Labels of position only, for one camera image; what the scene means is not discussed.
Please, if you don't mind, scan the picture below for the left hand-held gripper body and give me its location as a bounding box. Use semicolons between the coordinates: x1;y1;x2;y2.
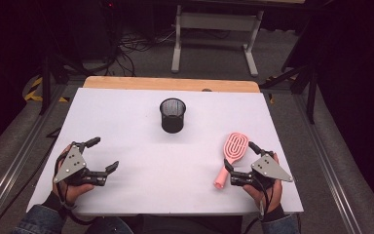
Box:
53;139;109;187

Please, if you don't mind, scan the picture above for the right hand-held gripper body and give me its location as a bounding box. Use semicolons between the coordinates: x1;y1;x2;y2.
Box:
230;149;295;191

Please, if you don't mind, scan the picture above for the pink hairbrush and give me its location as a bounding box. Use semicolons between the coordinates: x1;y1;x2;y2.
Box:
212;132;250;191

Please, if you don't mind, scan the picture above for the black mesh pen holder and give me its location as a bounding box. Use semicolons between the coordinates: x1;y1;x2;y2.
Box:
159;97;187;135

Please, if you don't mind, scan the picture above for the person's right hand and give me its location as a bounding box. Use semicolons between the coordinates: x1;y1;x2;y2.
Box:
243;152;284;214

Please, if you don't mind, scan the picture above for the person's left hand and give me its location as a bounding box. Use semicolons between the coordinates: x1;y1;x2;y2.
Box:
52;144;95;207

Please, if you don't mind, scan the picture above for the yellow black hazard tape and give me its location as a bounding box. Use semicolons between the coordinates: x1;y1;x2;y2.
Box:
265;75;298;105
23;76;71;103

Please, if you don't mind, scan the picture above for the black metal stand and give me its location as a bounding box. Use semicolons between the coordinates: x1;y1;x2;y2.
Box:
38;53;91;116
259;62;319;125

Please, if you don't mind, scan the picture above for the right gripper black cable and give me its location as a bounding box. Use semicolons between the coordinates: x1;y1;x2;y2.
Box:
242;184;276;234

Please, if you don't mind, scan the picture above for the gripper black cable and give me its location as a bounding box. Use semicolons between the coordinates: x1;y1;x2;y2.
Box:
242;184;276;234
54;151;95;227

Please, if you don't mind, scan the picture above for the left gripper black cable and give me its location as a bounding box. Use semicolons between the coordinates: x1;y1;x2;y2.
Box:
54;151;95;227

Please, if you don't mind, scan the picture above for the grey metal floor rail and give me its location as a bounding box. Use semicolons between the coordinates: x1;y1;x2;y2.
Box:
0;83;66;234
292;93;362;234

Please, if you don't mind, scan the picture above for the bundle of black floor cables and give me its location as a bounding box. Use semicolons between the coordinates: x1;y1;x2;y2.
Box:
105;27;178;77

